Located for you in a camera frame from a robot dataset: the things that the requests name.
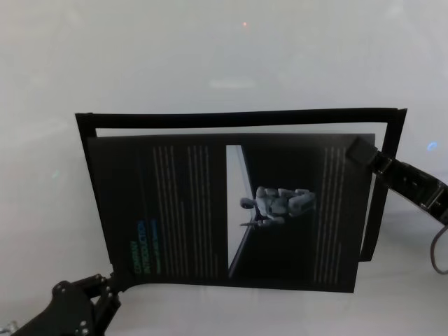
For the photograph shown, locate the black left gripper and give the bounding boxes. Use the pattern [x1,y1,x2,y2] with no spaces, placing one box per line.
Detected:
[12,269,131,336]

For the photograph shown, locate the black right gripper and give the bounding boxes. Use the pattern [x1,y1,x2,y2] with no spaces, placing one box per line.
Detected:
[345,136,448,227]

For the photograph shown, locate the black company introduction poster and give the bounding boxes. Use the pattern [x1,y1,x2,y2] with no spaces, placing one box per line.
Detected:
[87,132,377,294]

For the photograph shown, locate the grey right gripper cable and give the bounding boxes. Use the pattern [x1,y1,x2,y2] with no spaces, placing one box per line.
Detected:
[429,225,448,276]

